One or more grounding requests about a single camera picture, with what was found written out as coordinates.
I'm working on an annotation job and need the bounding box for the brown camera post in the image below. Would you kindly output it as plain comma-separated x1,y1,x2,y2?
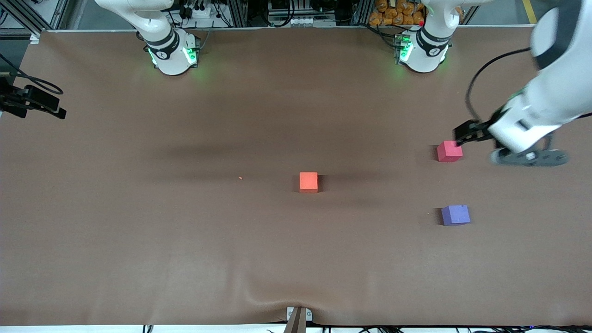
283,308,307,333

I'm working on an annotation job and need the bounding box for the metal clamp bracket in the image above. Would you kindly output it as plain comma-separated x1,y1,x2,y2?
286,307,313,322

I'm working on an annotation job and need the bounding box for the brown table mat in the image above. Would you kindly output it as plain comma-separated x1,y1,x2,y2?
0,27,592,327

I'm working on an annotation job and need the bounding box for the orange foam block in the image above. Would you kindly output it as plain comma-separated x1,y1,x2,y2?
299,172,319,193

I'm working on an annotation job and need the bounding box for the red foam block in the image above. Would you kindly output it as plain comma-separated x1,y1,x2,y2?
437,141,463,163

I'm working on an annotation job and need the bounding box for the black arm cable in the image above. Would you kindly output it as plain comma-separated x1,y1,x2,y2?
0,53,63,96
465,46,533,123

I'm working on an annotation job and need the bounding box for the bag of orange balls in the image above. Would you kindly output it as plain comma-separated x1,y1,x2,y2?
369,0,464,26

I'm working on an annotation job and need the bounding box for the white power strip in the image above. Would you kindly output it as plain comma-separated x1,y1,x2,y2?
182,4,214,20

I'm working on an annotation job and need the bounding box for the purple foam block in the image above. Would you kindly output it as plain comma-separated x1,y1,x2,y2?
441,205,471,226

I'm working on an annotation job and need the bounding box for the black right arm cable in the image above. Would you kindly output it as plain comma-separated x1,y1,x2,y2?
0,53,63,96

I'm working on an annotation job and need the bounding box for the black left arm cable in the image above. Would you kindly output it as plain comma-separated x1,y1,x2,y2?
465,46,533,123

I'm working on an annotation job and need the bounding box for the aluminium frame strut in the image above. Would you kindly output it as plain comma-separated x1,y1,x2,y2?
5,0,70,38

